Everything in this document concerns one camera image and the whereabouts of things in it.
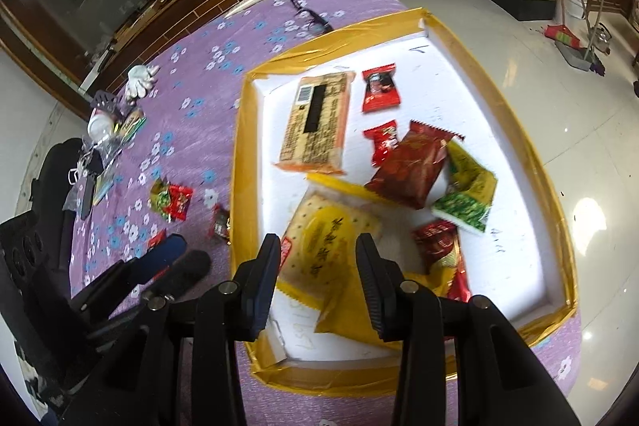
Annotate blue card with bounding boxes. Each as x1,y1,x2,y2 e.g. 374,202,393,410
92,166,118,207

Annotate white cup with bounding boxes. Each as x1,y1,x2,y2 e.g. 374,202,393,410
87,113,113,138

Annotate long brown red wafer packet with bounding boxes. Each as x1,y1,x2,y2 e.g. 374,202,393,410
412,220,472,303

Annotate square cracker packet yellow edge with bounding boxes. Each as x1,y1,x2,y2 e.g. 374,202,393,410
272,173,385,312

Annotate yellow-edged white foam tray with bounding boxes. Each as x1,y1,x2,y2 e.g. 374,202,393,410
228,7,577,394

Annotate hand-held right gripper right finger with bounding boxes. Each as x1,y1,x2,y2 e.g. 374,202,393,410
355,233,582,426

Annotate dark red snack packet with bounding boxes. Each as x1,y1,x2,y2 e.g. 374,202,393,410
364,119,465,210

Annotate black phone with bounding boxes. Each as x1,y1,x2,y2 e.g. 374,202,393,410
80,171,98,220

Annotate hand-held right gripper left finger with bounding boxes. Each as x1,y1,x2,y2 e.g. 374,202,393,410
60,234,283,426

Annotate clear plastic bag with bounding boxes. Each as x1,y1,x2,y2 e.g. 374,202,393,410
82,127,131,167

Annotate orange cracker packet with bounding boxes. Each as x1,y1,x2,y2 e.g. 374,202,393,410
274,71,356,176

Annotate small red candy packet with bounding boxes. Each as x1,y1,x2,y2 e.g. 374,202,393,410
363,120,399,168

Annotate metal kettle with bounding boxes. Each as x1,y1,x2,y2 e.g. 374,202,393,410
591,22,612,55

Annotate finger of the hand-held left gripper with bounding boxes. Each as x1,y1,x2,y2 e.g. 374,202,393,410
72,234,188,312
87,250,211,339

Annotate white bucket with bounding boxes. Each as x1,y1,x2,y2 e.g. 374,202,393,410
554,0,587,20

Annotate eyeglasses with purple cord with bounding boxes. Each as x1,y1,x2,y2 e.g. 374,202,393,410
270,0,334,34

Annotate black chair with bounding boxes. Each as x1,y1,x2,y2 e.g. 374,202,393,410
15,137,85,257

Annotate white glove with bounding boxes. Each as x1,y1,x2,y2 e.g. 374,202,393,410
124,64,161,100

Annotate plain yellow snack packet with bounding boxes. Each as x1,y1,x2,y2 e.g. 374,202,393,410
314,269,455,352

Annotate green flat packet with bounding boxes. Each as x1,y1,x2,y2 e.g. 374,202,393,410
117,107,148,142

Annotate purple floral tablecloth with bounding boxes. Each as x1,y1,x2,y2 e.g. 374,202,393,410
65,0,582,426

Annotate grey dustpan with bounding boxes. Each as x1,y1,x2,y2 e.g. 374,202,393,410
554,0,607,75

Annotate dark slotted object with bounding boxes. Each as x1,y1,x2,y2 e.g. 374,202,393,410
91,89,121,113

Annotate red cartoon face candy packet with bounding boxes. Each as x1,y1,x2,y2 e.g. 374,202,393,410
167,184,194,223

